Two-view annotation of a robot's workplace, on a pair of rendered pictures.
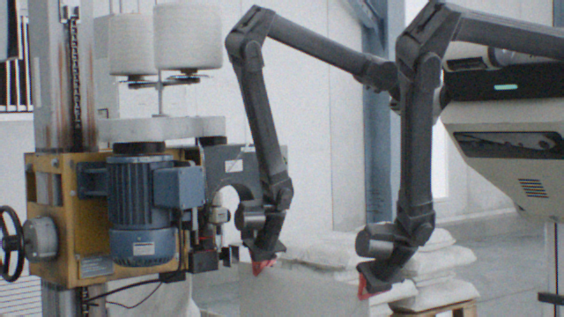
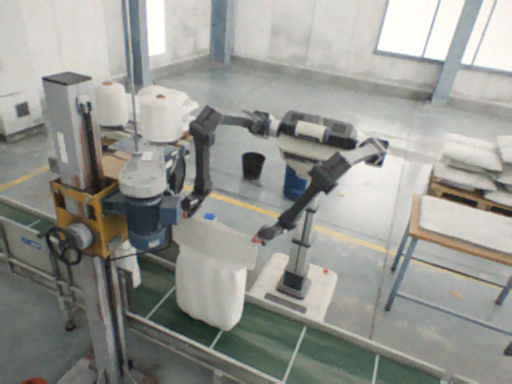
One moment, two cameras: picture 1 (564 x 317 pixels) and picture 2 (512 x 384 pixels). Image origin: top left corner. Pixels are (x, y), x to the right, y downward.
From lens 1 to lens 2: 1.10 m
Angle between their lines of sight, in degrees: 40
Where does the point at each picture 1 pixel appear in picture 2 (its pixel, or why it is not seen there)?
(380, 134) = (132, 19)
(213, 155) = not seen: hidden behind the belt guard
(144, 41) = (120, 106)
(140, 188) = (151, 216)
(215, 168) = not seen: hidden behind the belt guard
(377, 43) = not seen: outside the picture
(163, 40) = (153, 127)
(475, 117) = (297, 148)
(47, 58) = (73, 138)
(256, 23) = (214, 122)
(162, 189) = (165, 216)
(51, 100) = (79, 163)
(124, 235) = (143, 239)
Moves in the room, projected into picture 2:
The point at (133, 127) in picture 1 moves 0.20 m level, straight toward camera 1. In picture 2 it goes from (149, 190) to (175, 216)
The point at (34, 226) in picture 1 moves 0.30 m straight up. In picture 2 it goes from (79, 234) to (67, 167)
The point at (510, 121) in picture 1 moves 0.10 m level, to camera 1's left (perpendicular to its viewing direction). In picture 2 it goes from (317, 156) to (300, 159)
